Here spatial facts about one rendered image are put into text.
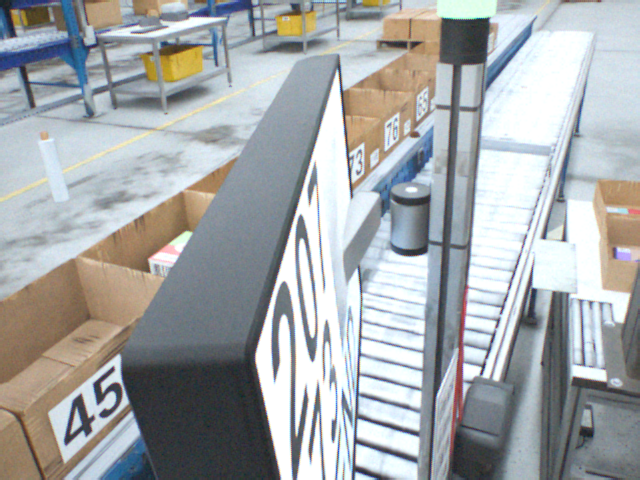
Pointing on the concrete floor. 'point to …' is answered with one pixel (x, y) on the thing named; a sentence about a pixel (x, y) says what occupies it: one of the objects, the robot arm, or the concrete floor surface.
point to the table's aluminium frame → (567, 396)
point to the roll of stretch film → (52, 167)
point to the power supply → (587, 422)
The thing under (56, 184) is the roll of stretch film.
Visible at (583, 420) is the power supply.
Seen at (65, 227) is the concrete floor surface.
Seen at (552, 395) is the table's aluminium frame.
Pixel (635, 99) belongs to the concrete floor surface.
